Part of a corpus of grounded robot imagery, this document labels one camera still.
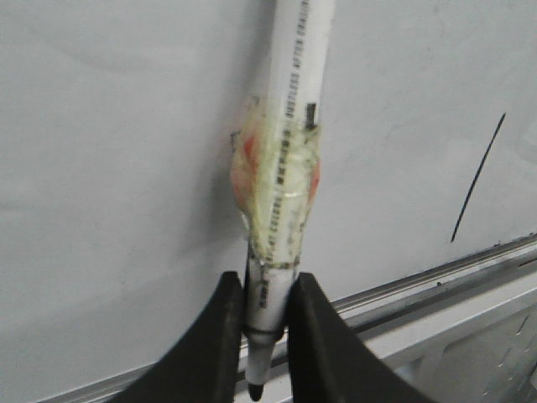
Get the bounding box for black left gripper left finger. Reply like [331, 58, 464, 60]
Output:
[112, 271, 243, 402]

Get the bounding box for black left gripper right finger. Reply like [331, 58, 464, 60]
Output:
[287, 273, 431, 403]

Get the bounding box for white whiteboard marker with tape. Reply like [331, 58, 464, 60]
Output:
[238, 1, 335, 401]

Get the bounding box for white whiteboard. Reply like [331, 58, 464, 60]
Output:
[1, 1, 536, 402]

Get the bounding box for red round magnet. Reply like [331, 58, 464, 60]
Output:
[232, 132, 322, 202]

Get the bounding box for white metal stand frame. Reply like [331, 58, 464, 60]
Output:
[234, 268, 537, 403]

